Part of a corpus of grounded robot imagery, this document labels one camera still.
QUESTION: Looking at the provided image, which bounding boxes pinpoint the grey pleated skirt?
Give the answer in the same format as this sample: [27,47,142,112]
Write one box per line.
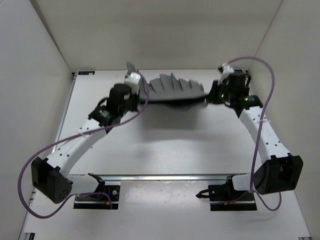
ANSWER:
[139,73,208,110]

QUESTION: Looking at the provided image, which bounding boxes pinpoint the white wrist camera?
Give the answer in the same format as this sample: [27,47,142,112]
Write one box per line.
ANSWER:
[124,61,142,94]
[218,63,235,85]

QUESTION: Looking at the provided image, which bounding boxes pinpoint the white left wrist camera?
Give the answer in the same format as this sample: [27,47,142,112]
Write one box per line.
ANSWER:
[124,61,142,94]

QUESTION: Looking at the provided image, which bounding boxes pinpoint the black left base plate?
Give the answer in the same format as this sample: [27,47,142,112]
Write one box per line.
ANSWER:
[73,181,121,210]

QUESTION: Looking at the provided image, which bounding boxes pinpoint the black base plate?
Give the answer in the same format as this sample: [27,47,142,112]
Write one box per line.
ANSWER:
[195,176,258,212]
[73,181,121,210]

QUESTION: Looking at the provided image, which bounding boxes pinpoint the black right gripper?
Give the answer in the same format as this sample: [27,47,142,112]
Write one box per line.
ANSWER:
[206,81,234,107]

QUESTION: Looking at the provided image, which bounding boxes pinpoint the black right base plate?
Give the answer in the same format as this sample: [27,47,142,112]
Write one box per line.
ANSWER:
[195,176,258,212]

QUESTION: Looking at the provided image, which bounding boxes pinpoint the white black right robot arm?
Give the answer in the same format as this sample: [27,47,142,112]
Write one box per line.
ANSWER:
[206,71,304,200]

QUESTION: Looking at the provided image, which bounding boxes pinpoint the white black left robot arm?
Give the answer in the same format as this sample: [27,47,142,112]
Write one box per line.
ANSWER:
[31,82,147,204]

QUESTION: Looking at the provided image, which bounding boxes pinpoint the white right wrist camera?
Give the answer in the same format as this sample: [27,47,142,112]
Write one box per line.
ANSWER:
[218,63,235,85]

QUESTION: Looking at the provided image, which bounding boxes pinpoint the left blue table label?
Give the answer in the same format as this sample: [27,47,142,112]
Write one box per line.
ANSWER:
[78,71,95,76]

